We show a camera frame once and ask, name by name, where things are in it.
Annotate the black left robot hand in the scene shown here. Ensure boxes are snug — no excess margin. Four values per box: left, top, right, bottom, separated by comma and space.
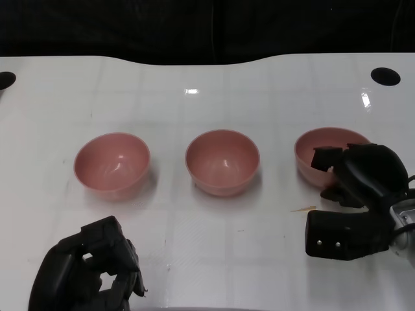
29, 215, 149, 311

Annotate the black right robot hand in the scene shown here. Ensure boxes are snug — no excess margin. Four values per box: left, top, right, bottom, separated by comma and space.
311, 143, 409, 213

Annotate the pink plastic bowl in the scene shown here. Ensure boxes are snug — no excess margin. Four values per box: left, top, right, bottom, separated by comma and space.
73, 132, 151, 202
294, 127, 374, 190
185, 129, 261, 198

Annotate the black round table grommet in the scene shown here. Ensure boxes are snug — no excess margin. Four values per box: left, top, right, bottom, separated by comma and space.
370, 67, 401, 86
0, 71, 17, 91

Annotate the black backdrop cloth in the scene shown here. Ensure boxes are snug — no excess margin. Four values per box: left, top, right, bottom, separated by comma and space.
0, 0, 415, 65

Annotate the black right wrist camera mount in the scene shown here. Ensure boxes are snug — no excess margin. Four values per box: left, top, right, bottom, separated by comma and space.
305, 209, 395, 262

